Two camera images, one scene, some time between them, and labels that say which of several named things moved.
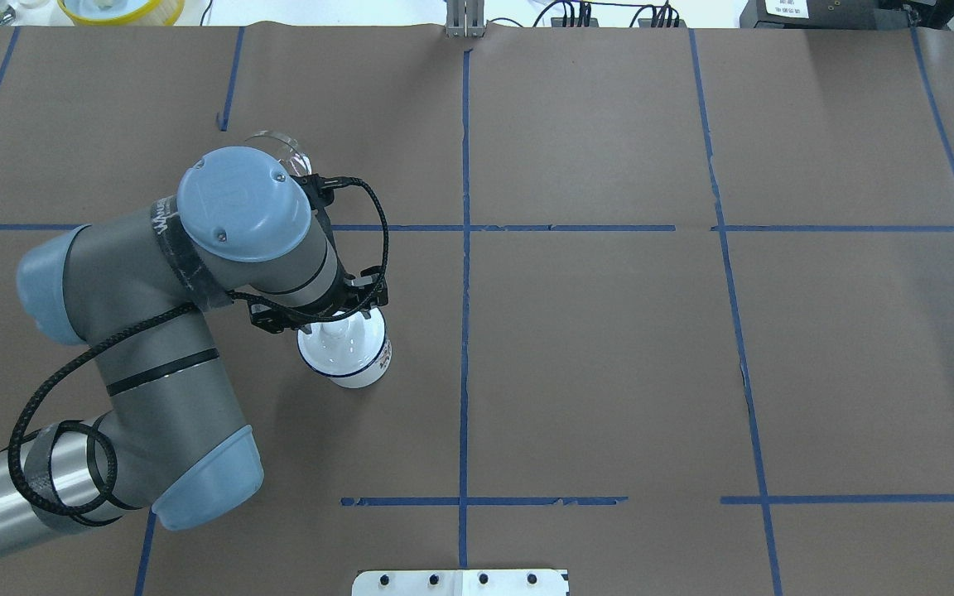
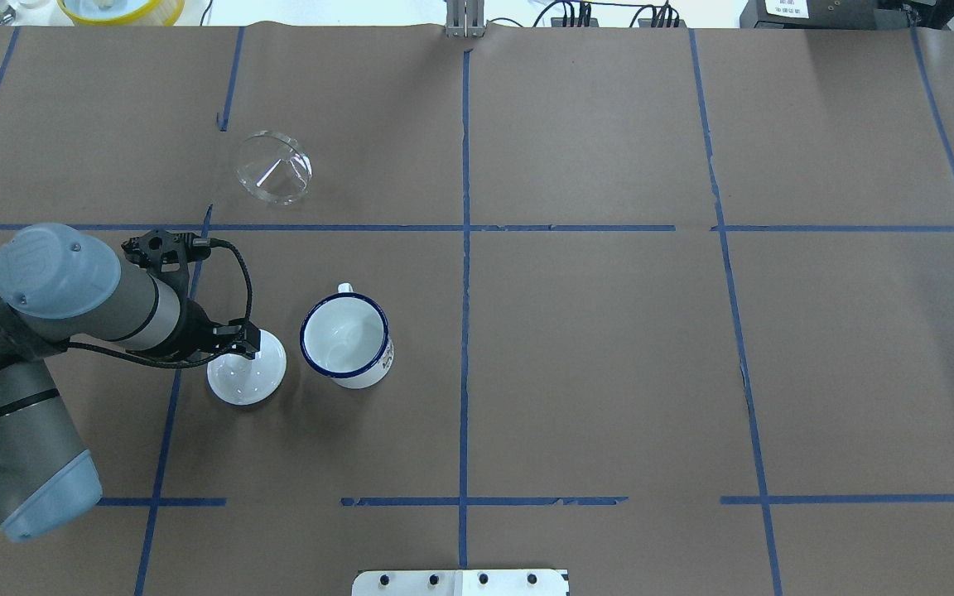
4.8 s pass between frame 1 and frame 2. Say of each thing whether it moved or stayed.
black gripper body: moved
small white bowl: moved
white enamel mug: stayed
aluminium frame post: stayed
